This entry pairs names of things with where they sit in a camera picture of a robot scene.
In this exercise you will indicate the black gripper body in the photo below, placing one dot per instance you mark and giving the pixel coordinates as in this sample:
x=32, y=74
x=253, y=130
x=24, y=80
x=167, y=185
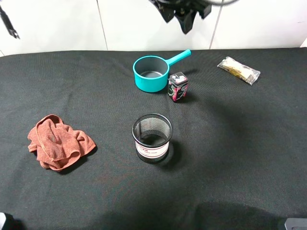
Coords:
x=183, y=10

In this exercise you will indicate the grey object bottom right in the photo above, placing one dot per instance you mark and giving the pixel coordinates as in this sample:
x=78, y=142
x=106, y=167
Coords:
x=296, y=224

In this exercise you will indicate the white object bottom left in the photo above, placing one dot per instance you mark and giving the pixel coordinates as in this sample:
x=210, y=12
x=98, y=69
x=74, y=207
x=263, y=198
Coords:
x=3, y=220

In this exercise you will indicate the teal saucepan with handle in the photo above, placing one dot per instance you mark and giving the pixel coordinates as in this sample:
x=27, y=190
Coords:
x=151, y=72

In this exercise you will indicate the orange crumpled cloth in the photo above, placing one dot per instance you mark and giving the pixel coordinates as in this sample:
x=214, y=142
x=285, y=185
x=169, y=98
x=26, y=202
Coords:
x=57, y=145

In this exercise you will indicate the pink black gum box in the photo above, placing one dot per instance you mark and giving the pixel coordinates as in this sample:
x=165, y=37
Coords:
x=177, y=86

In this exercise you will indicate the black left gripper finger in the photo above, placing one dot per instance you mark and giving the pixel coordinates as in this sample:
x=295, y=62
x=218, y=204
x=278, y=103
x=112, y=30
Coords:
x=185, y=21

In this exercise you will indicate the black tablecloth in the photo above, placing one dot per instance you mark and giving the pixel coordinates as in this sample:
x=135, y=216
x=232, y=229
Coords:
x=231, y=155

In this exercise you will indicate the clear wrapped snack bar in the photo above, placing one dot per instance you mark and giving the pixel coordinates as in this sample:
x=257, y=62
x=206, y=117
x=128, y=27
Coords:
x=243, y=72

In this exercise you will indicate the black mesh pen cup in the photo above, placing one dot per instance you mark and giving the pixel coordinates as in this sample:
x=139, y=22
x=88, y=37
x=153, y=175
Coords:
x=152, y=134

